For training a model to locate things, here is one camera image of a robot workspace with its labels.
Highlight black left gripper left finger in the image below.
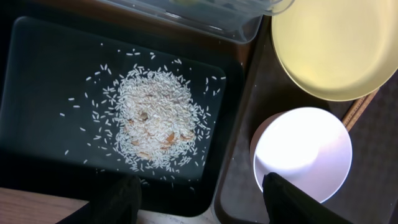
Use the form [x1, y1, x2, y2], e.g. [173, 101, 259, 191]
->
[57, 175, 142, 224]

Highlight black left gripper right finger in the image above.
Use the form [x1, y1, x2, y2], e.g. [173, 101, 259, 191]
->
[262, 172, 351, 224]

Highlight white bowl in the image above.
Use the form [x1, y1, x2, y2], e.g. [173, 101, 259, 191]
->
[249, 107, 353, 203]

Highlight dark brown serving tray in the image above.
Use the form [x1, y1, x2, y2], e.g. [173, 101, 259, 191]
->
[211, 17, 397, 223]

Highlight pile of rice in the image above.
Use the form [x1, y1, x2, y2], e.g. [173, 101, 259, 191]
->
[58, 43, 227, 191]

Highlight black tray bin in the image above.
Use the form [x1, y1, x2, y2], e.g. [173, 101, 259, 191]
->
[1, 16, 244, 217]

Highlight wooden chopstick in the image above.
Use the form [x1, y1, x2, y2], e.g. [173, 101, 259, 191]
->
[342, 89, 379, 131]

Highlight yellow plate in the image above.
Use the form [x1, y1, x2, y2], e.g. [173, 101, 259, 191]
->
[272, 0, 397, 101]

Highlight clear plastic bin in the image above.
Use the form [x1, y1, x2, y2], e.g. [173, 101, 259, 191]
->
[102, 0, 294, 44]

